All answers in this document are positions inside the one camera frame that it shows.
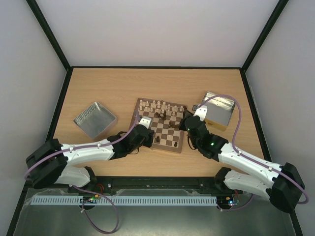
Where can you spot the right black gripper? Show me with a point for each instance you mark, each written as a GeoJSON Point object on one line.
{"type": "Point", "coordinates": [183, 122]}

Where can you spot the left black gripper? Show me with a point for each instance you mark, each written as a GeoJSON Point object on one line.
{"type": "Point", "coordinates": [148, 143]}

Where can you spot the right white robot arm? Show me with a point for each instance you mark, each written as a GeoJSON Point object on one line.
{"type": "Point", "coordinates": [281, 185]}

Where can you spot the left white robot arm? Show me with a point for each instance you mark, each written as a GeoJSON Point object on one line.
{"type": "Point", "coordinates": [56, 163]}

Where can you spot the wooden chess board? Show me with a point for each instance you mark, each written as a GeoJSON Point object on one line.
{"type": "Point", "coordinates": [168, 134]}

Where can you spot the gold tin box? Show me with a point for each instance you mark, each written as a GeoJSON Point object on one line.
{"type": "Point", "coordinates": [219, 113]}

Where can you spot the silver tin lid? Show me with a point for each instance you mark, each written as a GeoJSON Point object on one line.
{"type": "Point", "coordinates": [95, 120]}

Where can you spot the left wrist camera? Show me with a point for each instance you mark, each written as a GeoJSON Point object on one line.
{"type": "Point", "coordinates": [146, 122]}

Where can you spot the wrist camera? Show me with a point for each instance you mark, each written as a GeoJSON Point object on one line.
{"type": "Point", "coordinates": [146, 122]}
{"type": "Point", "coordinates": [201, 112]}

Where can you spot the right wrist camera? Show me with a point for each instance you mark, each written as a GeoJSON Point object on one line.
{"type": "Point", "coordinates": [201, 112]}

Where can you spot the black mounting rail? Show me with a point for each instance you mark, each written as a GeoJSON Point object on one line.
{"type": "Point", "coordinates": [202, 185]}

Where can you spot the light blue cable duct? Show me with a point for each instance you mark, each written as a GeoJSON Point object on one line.
{"type": "Point", "coordinates": [125, 201]}

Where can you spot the black enclosure frame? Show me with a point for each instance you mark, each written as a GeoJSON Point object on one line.
{"type": "Point", "coordinates": [34, 7]}

